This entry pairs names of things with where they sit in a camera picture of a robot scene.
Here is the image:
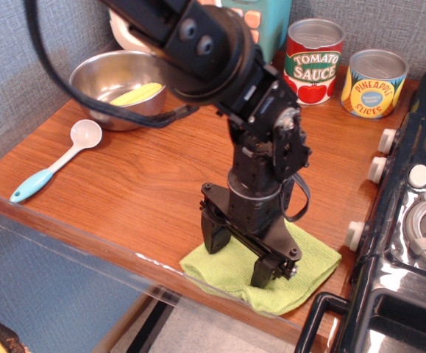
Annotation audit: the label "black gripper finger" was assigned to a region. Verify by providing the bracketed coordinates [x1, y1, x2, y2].
[250, 257, 281, 288]
[201, 213, 231, 254]

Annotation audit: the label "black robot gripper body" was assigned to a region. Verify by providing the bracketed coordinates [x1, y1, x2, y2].
[201, 182, 302, 279]

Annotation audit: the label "green cloth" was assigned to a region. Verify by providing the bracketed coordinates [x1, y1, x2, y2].
[180, 221, 341, 315]

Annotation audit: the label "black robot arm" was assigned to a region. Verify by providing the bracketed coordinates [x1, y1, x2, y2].
[107, 1, 311, 288]

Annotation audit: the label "white stove knob front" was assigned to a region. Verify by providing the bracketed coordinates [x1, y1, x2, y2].
[344, 221, 366, 252]

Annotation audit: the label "white stove knob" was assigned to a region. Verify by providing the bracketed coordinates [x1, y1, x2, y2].
[367, 157, 387, 184]
[344, 221, 366, 252]
[378, 129, 397, 155]

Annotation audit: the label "white stove knob middle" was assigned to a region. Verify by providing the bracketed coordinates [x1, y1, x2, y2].
[367, 157, 387, 184]

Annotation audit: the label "black toy stove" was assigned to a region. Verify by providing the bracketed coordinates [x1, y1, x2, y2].
[294, 63, 426, 353]

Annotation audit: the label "white stove knob rear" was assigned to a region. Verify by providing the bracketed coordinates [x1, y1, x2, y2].
[378, 129, 397, 155]

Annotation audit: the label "yellow toy corn cob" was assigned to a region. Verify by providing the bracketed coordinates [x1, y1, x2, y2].
[110, 82, 163, 107]

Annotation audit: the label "white round stove button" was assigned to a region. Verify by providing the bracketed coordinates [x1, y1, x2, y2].
[408, 164, 426, 188]

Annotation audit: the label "tomato sauce can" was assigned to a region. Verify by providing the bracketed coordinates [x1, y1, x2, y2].
[283, 18, 345, 105]

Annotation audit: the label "pineapple slices can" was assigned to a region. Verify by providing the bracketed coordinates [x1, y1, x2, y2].
[341, 49, 409, 119]

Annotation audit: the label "teal toy microwave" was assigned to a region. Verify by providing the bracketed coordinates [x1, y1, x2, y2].
[109, 0, 292, 63]

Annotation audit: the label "stainless steel bowl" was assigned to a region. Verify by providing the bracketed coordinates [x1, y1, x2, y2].
[69, 50, 167, 132]

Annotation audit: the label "black oven door handle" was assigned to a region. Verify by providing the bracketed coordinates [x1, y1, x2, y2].
[294, 292, 350, 353]

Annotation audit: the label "white spoon with blue handle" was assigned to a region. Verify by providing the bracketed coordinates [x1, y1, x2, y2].
[10, 119, 103, 203]

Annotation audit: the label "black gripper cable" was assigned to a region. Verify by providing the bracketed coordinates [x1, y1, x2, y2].
[23, 0, 311, 222]

